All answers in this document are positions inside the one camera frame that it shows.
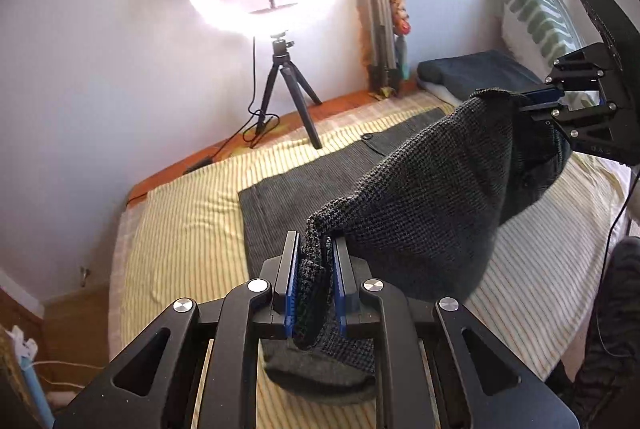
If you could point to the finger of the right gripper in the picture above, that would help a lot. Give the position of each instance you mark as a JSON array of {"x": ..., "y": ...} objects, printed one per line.
[{"x": 544, "y": 96}]

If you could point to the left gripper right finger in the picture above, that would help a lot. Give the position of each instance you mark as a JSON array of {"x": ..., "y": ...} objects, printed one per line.
[{"x": 436, "y": 364}]

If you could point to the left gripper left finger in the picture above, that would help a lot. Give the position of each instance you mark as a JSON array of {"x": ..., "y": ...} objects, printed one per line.
[{"x": 194, "y": 365}]

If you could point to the dark grey woven pants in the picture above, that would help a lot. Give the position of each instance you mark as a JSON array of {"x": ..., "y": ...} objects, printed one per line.
[{"x": 421, "y": 202}]

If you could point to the green striped white pillow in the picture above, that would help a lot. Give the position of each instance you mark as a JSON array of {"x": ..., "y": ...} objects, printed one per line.
[{"x": 538, "y": 32}]

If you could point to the folded dark navy garment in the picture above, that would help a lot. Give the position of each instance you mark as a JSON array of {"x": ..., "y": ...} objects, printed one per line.
[{"x": 454, "y": 79}]

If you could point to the yellow striped bed sheet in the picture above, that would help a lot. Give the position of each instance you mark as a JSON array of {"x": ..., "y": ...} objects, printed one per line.
[{"x": 186, "y": 240}]

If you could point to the folded silver tripod stand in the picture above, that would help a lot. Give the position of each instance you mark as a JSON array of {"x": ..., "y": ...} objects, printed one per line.
[{"x": 378, "y": 47}]

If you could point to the black mini tripod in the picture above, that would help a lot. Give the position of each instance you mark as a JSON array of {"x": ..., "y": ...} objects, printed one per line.
[{"x": 297, "y": 86}]

